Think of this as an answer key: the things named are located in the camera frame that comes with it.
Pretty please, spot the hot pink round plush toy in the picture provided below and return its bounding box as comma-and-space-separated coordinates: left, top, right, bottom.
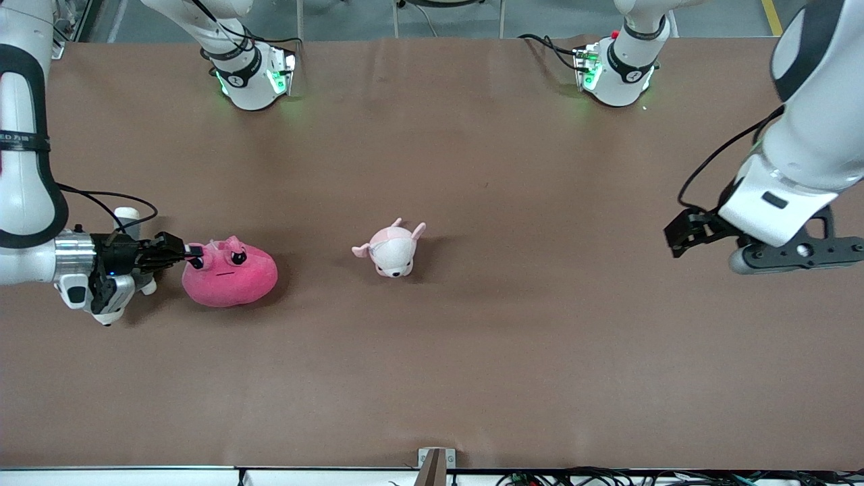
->
181, 236, 279, 308

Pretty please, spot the grey white husky plush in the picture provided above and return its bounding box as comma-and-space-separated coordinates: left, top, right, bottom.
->
94, 207, 158, 327

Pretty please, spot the pale pink white plush puppy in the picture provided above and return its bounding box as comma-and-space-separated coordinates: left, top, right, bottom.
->
351, 217, 427, 279

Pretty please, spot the brown table cover sheet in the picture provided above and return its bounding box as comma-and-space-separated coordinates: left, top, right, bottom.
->
0, 37, 864, 470

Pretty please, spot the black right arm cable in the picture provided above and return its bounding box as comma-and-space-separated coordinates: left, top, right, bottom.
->
57, 182, 159, 236

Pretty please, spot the white table edge rail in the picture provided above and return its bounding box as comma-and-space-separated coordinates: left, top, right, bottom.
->
0, 466, 419, 486

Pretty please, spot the black right base cable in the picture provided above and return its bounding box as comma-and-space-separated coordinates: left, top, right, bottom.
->
192, 0, 302, 75

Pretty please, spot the black base cable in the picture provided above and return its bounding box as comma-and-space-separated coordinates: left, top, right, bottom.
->
518, 32, 588, 72
192, 0, 302, 75

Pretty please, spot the black left base cable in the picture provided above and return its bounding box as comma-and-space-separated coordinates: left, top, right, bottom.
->
518, 32, 588, 72

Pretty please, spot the black cable bundle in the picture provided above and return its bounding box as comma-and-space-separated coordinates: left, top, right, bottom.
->
496, 466, 864, 486

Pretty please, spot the grey metal table bracket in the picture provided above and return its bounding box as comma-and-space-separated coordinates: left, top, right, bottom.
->
417, 447, 457, 486

